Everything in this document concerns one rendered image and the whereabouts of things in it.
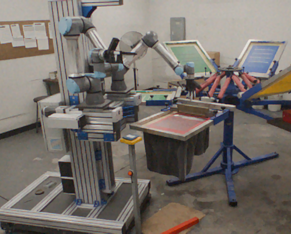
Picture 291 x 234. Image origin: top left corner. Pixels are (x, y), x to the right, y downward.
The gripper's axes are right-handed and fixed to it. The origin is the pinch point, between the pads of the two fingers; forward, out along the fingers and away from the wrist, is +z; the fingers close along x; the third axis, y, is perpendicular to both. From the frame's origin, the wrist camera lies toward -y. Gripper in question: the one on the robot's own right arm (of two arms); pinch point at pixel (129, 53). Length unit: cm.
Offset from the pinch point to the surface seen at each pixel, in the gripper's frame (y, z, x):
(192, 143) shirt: 74, -5, -83
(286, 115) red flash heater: 43, 61, -126
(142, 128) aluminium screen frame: 63, -38, -55
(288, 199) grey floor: 144, 58, -186
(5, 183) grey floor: 166, -241, -24
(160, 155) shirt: 87, -28, -69
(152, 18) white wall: -89, -424, -487
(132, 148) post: 76, -33, -39
